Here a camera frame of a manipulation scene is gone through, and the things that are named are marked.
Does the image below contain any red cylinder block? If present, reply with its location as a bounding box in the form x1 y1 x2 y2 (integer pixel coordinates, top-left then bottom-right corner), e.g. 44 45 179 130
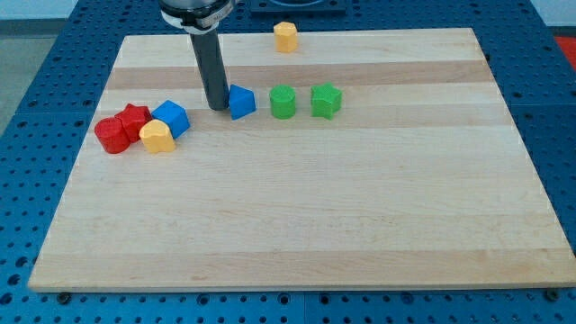
94 117 131 154

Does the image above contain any green cylinder block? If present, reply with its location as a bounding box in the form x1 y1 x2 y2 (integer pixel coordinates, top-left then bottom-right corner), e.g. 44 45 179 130
269 85 296 120

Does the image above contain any green star block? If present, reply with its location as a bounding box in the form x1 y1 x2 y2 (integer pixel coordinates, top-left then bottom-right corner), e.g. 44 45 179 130
310 83 342 120

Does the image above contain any wooden board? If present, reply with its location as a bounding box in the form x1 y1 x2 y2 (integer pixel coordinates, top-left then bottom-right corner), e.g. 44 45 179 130
29 28 575 293

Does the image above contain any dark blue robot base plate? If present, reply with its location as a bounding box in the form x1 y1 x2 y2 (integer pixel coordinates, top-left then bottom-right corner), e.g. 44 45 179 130
247 0 348 15

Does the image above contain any dark cylindrical pointer rod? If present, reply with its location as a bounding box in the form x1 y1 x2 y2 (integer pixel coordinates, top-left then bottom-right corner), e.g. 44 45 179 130
190 30 230 111

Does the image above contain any blue triangle block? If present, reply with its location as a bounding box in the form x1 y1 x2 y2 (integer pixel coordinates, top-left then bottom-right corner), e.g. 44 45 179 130
229 85 257 120

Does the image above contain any yellow heart block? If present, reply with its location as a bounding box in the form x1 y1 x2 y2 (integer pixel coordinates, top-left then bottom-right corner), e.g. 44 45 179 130
139 119 176 154

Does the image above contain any yellow hexagon block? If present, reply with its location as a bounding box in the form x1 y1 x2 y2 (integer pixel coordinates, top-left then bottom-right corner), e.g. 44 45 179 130
274 22 298 53

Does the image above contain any blue cube block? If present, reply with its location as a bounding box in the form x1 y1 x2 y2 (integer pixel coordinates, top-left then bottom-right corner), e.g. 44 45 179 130
151 100 190 139

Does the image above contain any red star block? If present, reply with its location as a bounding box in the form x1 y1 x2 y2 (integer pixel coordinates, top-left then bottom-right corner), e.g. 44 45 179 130
115 103 152 143

